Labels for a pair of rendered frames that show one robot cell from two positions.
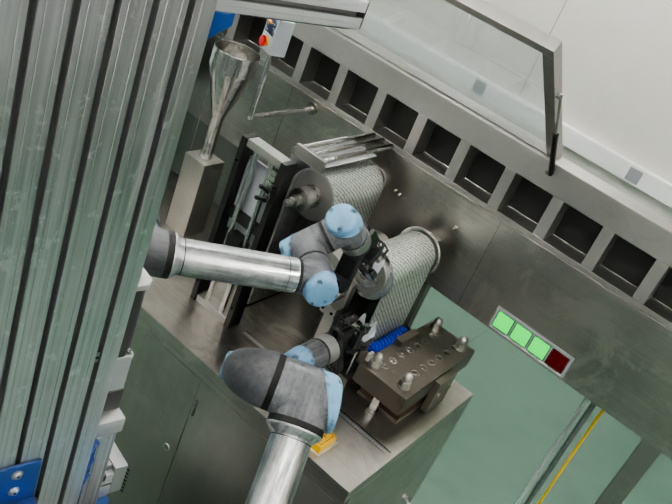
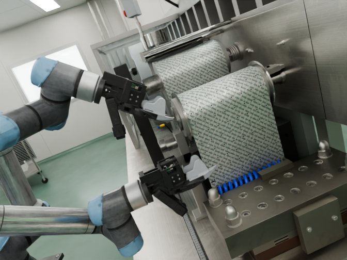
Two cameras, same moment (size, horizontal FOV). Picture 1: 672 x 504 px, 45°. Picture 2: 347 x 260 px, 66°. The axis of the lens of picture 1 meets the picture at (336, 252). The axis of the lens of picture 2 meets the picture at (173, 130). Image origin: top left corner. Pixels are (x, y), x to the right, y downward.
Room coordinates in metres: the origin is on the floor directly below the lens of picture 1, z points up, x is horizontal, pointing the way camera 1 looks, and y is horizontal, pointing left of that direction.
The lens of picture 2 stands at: (1.43, -0.71, 1.45)
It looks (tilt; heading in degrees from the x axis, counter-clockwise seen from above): 17 degrees down; 58
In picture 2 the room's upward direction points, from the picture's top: 21 degrees counter-clockwise
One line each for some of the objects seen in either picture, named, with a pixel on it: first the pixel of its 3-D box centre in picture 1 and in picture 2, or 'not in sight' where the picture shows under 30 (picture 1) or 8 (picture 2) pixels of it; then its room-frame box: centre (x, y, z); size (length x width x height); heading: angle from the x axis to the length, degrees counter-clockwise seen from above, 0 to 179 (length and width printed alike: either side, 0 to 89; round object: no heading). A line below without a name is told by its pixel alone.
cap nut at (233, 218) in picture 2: (406, 379); (231, 214); (1.75, -0.30, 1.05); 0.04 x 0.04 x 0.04
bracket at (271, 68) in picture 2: not in sight; (270, 68); (2.12, -0.24, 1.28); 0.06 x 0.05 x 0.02; 153
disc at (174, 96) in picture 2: (369, 272); (182, 116); (1.85, -0.10, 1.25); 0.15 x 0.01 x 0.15; 63
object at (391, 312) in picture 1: (392, 313); (241, 148); (1.93, -0.21, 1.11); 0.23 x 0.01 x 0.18; 153
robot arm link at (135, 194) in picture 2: (323, 348); (137, 193); (1.65, -0.06, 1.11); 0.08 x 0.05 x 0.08; 63
